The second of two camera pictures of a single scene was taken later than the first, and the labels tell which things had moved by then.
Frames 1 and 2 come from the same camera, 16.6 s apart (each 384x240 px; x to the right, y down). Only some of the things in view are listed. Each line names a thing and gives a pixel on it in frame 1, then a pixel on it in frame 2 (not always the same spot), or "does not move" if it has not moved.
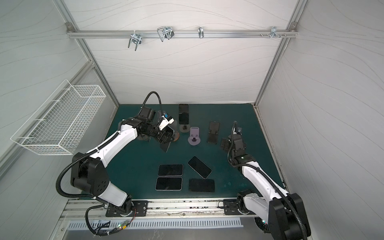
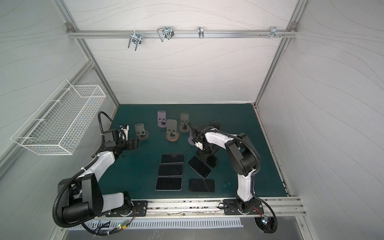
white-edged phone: (171, 183) does not move
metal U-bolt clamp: (134, 37) does not move
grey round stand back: (184, 128) does not move
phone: (164, 146) to (172, 158)
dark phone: (183, 112) to (211, 160)
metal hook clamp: (167, 31) does not move
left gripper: (163, 139) to (132, 145)
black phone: (201, 185) does not move
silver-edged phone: (199, 166) does not move
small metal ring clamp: (201, 32) does not move
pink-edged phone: (170, 170) does not move
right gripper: (227, 143) to (205, 151)
